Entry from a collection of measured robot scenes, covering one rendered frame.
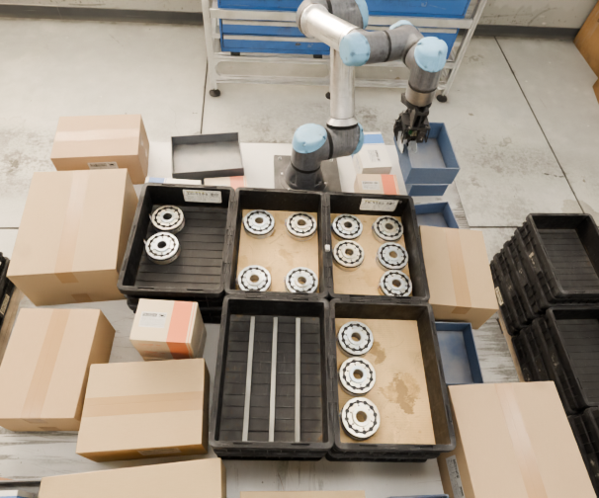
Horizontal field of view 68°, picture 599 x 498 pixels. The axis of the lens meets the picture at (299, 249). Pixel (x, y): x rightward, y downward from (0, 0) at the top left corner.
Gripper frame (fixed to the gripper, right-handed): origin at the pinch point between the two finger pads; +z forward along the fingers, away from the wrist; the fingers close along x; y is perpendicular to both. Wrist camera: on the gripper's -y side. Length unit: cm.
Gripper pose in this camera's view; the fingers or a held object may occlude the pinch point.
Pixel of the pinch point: (404, 147)
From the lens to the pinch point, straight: 142.8
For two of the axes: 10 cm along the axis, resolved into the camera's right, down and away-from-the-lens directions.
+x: 10.0, -0.4, 0.0
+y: 0.3, 8.4, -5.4
